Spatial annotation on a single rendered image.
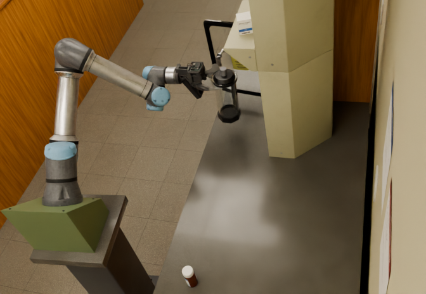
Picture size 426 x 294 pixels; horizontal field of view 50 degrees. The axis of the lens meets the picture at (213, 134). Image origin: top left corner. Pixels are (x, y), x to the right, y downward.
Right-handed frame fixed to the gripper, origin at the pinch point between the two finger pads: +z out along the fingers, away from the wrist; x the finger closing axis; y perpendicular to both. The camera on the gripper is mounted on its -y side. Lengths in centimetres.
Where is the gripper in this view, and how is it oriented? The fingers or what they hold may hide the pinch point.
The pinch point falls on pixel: (223, 81)
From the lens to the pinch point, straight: 193.9
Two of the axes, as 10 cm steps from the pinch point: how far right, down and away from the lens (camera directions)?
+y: -1.6, -6.8, -7.1
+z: 9.5, 0.8, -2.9
